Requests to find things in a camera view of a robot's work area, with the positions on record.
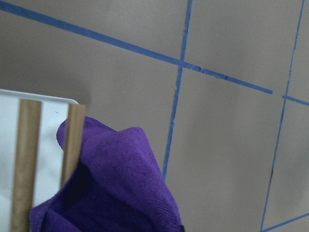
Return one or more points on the purple towel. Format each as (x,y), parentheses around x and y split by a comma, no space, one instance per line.
(117,186)

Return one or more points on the white wooden towel rack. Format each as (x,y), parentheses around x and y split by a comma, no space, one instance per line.
(40,140)

